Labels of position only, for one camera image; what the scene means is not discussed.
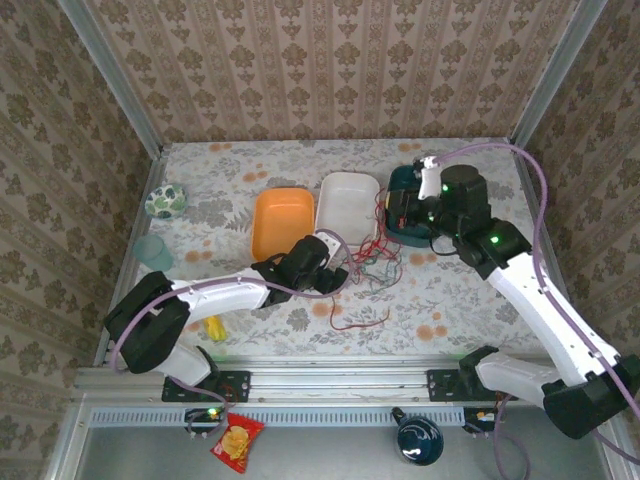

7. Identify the red cable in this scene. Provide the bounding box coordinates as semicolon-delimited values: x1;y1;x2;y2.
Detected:
329;234;401;332

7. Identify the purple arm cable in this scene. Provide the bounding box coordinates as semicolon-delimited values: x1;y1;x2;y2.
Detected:
434;142;640;480
109;267;359;439

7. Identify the small circuit board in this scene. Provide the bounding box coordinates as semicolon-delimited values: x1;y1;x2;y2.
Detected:
185;407;225;426
463;407;497;426

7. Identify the green patterned ball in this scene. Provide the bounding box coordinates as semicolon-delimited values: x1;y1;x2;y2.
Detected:
144;183;189;220

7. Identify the dark blue kettle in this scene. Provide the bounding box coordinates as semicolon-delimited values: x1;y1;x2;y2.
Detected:
391;406;445;467

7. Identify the red snack packet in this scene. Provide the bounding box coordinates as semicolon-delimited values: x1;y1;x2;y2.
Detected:
209;412;265;474

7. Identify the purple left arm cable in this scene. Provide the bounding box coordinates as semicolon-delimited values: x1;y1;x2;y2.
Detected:
109;267;359;439

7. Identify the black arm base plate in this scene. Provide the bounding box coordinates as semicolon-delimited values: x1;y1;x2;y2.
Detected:
162;370;251;404
426;369;501;403

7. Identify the translucent green cup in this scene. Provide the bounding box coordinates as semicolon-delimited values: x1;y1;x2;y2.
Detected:
132;234;174;271

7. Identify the teal plastic bin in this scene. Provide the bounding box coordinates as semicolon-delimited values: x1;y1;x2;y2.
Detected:
384;164;437;249

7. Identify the grey slotted cable duct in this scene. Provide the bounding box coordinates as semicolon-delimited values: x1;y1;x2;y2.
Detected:
89;410;466;429

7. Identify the floral tablecloth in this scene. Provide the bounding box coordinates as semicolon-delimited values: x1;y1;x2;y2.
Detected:
107;139;566;359

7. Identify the green cable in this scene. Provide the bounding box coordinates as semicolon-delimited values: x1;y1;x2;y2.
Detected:
359;253;404;295

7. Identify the white plastic bin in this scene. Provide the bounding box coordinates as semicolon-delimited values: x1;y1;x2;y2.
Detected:
314;171;381;249

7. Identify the aluminium frame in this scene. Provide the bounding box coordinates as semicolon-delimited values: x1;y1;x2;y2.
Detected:
47;0;640;480

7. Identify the orange plastic bin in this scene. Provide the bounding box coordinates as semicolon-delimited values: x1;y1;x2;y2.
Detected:
250;187;316;264

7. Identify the yellow toy corn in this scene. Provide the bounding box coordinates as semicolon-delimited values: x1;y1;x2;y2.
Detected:
202;315;226;342

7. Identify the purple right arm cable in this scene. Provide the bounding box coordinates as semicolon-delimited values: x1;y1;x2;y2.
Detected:
434;142;640;480

